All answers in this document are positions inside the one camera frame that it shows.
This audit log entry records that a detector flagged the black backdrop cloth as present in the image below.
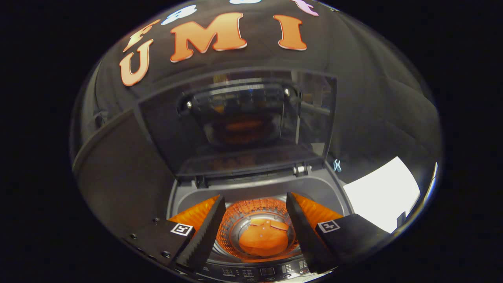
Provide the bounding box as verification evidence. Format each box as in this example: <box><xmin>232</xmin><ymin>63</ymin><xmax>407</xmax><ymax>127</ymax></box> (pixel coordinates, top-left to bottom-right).
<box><xmin>71</xmin><ymin>0</ymin><xmax>442</xmax><ymax>185</ymax></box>

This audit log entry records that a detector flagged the yellow polo shirt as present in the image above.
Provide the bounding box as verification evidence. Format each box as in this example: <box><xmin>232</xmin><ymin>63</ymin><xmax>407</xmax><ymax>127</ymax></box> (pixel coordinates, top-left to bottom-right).
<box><xmin>238</xmin><ymin>219</ymin><xmax>291</xmax><ymax>257</ymax></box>

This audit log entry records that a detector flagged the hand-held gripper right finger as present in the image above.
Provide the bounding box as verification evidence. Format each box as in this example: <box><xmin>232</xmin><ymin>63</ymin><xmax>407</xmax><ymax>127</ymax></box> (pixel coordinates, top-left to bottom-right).
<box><xmin>286</xmin><ymin>191</ymin><xmax>391</xmax><ymax>274</ymax></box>

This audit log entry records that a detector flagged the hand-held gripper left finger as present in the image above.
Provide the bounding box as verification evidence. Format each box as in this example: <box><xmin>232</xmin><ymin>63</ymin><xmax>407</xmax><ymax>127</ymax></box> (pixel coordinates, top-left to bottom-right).
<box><xmin>122</xmin><ymin>195</ymin><xmax>227</xmax><ymax>274</ymax></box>

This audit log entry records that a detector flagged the white side platform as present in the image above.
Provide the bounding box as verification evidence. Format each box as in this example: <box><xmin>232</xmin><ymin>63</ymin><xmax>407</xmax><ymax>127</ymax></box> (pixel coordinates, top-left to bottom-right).
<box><xmin>343</xmin><ymin>156</ymin><xmax>422</xmax><ymax>233</ymax></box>

